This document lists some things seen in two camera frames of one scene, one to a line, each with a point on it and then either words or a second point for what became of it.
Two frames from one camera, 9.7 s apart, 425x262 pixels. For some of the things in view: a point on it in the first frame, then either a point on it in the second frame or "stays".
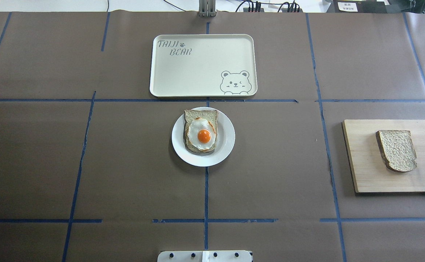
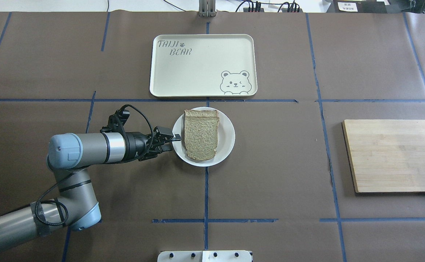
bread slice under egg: [211, 116] stays
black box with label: [358, 6] stays
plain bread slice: [397, 150] -> [201, 132]
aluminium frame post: [207, 8] stays
